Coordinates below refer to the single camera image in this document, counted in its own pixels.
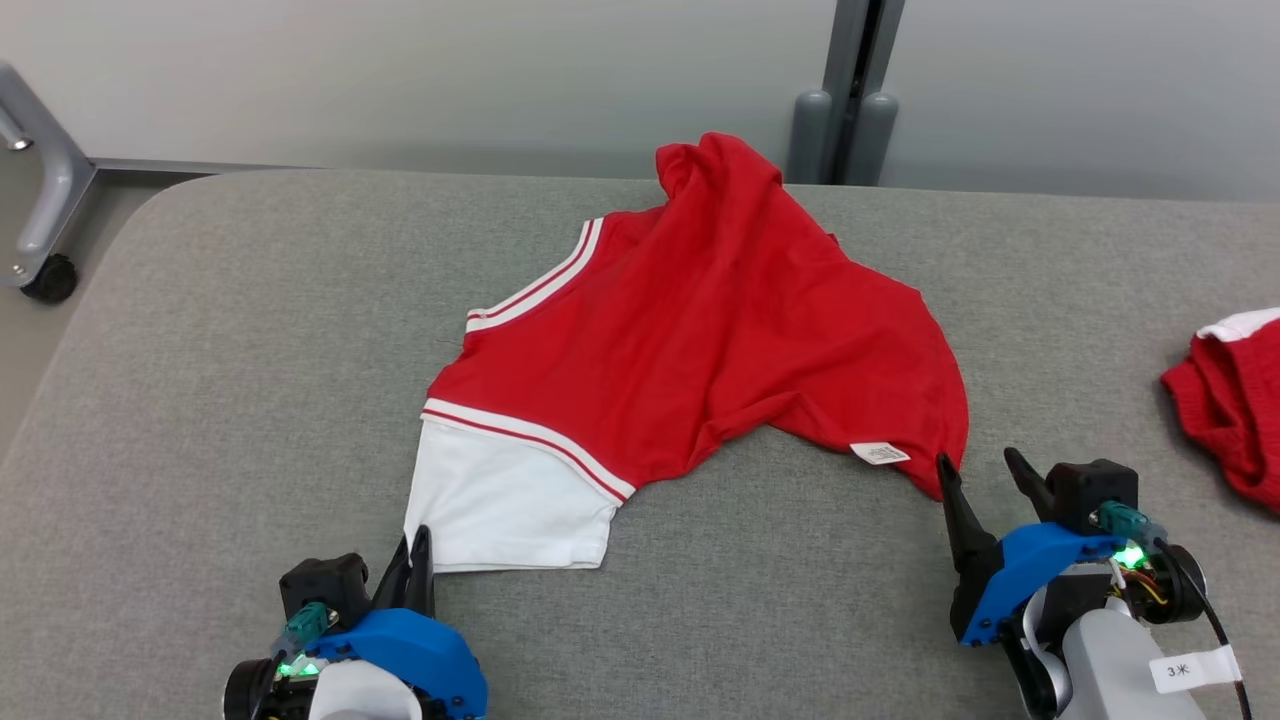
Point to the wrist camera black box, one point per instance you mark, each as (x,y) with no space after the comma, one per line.
(320,580)
(1090,490)

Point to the grey partition post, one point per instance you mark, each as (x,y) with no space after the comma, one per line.
(860,50)

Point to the grey wheeled stand leg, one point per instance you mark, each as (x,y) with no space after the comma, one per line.
(55,190)

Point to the red shorts with white stripe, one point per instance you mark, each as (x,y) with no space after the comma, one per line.
(1235,400)

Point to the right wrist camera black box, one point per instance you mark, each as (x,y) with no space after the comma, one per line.
(1090,490)

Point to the grey rounded post cap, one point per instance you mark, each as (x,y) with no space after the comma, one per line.
(876,140)
(810,140)

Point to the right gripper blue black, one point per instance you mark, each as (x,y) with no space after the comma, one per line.
(1030,570)

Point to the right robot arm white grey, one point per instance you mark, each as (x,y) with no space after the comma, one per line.
(1110,670)

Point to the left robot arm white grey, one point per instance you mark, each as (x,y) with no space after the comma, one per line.
(360,697)

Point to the black caster wheel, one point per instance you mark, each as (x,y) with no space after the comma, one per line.
(50,280)

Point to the red Bulls basketball jersey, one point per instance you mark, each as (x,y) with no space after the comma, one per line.
(720,330)

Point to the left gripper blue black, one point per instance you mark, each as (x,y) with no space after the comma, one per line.
(410,655)

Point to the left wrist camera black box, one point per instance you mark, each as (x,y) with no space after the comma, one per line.
(320,580)

